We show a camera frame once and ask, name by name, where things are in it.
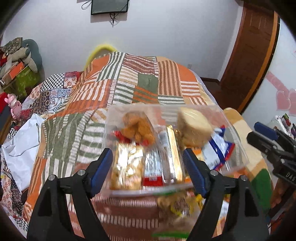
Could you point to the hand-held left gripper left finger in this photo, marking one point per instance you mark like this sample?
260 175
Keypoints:
101 171

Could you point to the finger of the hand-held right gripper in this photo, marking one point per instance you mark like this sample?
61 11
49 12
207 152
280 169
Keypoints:
266 131
260 141

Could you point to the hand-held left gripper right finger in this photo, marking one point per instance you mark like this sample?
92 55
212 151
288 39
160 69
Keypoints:
194 171

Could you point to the clear bread snack packet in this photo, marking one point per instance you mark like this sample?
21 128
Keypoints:
127 166

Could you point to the long wafer packet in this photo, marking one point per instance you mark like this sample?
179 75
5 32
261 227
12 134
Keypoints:
171 157

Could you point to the blue and white snack bag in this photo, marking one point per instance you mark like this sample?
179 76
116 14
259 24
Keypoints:
216 150

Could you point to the orange-edged cake packet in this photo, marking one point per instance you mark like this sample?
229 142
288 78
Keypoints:
194 126

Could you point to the fried snack packet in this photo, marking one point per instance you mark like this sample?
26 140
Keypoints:
137 127

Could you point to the clear plastic storage container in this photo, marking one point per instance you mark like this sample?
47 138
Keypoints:
161 111

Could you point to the yellow snack bag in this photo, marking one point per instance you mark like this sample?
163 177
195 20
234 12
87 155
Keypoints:
180 206

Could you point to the white wardrobe with stickers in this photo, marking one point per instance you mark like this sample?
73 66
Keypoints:
277 69

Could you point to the brown wooden door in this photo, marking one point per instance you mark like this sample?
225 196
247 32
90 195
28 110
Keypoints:
249 58

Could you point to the white plastic bag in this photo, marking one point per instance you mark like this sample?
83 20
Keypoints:
20 148

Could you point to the checkered patchwork quilt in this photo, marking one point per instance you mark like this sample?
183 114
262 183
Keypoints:
55 92

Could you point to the pink toy figure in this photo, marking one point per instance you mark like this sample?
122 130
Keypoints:
15 106

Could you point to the green box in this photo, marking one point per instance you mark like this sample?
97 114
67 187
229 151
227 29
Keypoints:
25 80

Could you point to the red box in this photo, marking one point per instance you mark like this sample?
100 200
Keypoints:
3 102

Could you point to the orange box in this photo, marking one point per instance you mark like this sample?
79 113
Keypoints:
16 70

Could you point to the floral cloth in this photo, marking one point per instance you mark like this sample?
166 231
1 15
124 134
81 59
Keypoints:
12 45

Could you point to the small black wall monitor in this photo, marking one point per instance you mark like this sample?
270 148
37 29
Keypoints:
108 5

